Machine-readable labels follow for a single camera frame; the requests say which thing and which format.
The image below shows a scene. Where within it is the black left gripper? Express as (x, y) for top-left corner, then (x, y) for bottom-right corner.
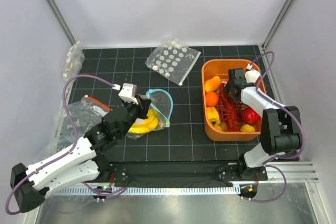
(118, 94), (151, 138)

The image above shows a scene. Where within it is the red toy lobster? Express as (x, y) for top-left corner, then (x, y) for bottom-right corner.
(216, 83), (244, 132)

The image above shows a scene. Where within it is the toy orange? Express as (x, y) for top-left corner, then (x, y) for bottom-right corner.
(205, 91), (219, 107)

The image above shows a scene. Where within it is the yellow toy mango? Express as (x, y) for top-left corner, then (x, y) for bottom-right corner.
(204, 76), (221, 93)

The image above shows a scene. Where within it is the yellow toy bell pepper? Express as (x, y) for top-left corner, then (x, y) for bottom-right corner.
(206, 106), (221, 125)

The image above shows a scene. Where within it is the yellow toy banana bunch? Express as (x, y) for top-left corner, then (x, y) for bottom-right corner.
(128, 109), (159, 134)

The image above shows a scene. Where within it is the clear blue-zip bag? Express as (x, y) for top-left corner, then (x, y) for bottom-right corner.
(126, 89), (173, 139)

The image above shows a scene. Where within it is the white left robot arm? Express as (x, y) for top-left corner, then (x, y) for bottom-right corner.
(7, 95), (151, 213)

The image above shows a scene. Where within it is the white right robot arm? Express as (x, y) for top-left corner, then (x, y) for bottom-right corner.
(224, 68), (305, 180)

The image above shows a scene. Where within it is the clear red-zip bag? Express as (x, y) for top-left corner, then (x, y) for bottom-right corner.
(56, 95), (111, 143)

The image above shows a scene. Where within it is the clear polka dot bag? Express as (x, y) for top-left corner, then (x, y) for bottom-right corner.
(145, 38), (201, 86)

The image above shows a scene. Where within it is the orange plastic bin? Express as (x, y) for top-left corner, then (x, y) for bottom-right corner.
(201, 59), (262, 142)

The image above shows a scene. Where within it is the red toy apple lower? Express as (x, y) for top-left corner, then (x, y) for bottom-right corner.
(241, 107), (260, 124)

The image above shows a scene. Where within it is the yellow toy lemon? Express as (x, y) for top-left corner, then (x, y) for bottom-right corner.
(240, 124), (255, 133)

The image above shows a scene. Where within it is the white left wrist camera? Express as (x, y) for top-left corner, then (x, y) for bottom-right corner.
(118, 83), (139, 104)

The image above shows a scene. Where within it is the white slotted cable duct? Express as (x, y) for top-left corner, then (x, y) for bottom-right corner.
(54, 185), (240, 196)

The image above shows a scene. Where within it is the clear dotted bag at wall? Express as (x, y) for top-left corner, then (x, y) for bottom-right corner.
(62, 40), (85, 82)

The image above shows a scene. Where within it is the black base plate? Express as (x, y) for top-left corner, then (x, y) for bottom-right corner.
(80, 159), (268, 185)

